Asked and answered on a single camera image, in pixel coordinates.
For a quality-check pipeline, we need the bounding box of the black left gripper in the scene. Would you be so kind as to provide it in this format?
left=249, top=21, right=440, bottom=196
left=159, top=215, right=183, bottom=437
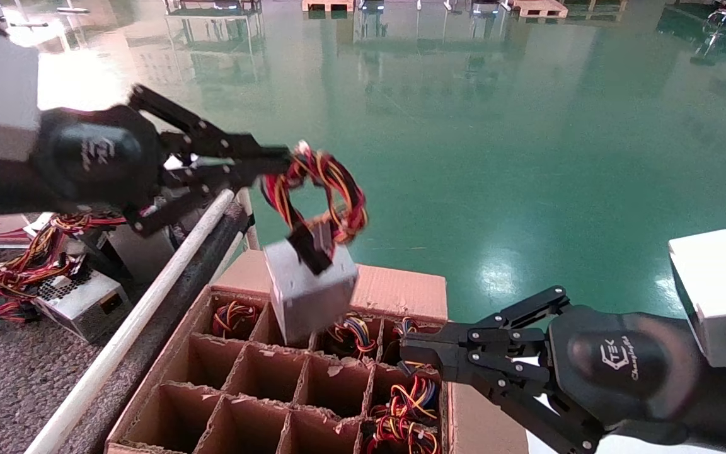
left=32, top=84, right=292, bottom=237

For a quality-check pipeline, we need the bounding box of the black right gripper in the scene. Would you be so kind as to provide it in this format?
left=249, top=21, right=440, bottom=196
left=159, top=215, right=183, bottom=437
left=400, top=287, right=707, bottom=454

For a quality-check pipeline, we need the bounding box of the power supply with wire bundle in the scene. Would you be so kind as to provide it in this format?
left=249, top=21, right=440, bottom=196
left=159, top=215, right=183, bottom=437
left=393, top=317, right=430, bottom=373
left=324, top=313, right=377, bottom=360
left=372, top=376, right=441, bottom=422
left=363, top=416, right=441, bottom=454
left=212, top=301, right=262, bottom=339
left=261, top=141, right=369, bottom=346

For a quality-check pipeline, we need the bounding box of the cardboard box with dividers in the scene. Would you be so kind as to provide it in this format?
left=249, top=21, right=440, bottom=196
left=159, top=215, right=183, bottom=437
left=106, top=249, right=531, bottom=454

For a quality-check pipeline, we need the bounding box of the large silver power supply unit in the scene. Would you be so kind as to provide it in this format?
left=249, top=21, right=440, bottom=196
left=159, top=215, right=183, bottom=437
left=51, top=211, right=175, bottom=282

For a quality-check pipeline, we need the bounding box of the black foam tube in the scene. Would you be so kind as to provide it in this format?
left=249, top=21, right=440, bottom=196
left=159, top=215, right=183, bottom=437
left=64, top=201, right=256, bottom=454

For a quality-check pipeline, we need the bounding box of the white flat power supply unit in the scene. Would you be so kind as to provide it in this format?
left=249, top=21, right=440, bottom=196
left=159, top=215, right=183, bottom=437
left=23, top=213, right=58, bottom=242

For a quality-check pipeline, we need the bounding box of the power supply with mesh vent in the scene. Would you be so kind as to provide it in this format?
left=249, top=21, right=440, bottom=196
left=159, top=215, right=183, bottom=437
left=0, top=226, right=132, bottom=345

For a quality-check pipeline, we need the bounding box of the wooden pallet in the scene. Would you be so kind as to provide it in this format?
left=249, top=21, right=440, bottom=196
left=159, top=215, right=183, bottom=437
left=302, top=0, right=356, bottom=13
left=507, top=0, right=569, bottom=18

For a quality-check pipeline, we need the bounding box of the white table frame post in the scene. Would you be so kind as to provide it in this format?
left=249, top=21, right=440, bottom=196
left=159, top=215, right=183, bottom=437
left=237, top=188, right=262, bottom=252

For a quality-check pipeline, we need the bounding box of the metal trolley frame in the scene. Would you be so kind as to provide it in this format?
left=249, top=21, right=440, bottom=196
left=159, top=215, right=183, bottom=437
left=163, top=0, right=264, bottom=18

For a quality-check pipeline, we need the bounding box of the long white table rail pipe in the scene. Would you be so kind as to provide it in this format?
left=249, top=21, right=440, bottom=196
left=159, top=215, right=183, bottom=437
left=23, top=188, right=238, bottom=454

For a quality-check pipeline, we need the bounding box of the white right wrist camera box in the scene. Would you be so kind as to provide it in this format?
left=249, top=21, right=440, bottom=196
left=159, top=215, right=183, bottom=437
left=667, top=229, right=726, bottom=387

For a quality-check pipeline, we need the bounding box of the metal stand with wires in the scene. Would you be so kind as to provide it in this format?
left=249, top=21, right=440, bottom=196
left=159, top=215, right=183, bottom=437
left=689, top=0, right=726, bottom=67

